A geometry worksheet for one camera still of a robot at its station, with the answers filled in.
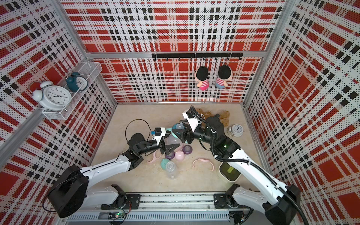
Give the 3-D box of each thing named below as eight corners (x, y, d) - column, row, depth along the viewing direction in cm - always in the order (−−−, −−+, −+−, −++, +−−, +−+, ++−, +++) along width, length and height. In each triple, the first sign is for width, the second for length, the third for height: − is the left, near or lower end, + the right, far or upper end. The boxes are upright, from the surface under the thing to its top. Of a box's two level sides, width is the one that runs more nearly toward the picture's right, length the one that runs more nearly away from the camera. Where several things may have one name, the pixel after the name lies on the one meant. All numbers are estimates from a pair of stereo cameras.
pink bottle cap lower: (175, 161, 90) (174, 158, 86) (175, 154, 92) (175, 151, 89) (184, 160, 90) (184, 158, 86) (184, 154, 92) (184, 151, 89)
